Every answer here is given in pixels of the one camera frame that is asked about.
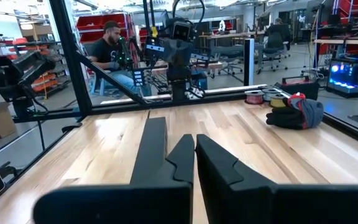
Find black extrusion table frame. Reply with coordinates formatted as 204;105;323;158
11;0;358;147

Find office chair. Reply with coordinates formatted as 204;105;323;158
255;30;291;75

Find white upright post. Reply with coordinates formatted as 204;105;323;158
243;37;255;86

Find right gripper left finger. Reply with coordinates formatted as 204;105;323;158
32;133;196;224

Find person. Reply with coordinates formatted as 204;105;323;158
88;20;152;98
265;17;291;50

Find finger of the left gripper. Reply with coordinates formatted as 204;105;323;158
145;44;165;54
191;52;210;62

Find shelf with orange bins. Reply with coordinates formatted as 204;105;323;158
7;37;71;96

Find wooden work table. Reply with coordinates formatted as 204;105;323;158
313;37;358;69

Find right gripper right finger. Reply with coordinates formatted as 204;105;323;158
195;133;358;224

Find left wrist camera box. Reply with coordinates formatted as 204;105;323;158
166;17;196;41

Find lit computer case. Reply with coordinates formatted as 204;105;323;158
326;57;358;99

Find black and red case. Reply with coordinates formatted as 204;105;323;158
273;75;321;101

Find red storage bins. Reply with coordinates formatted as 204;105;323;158
75;12;135;44

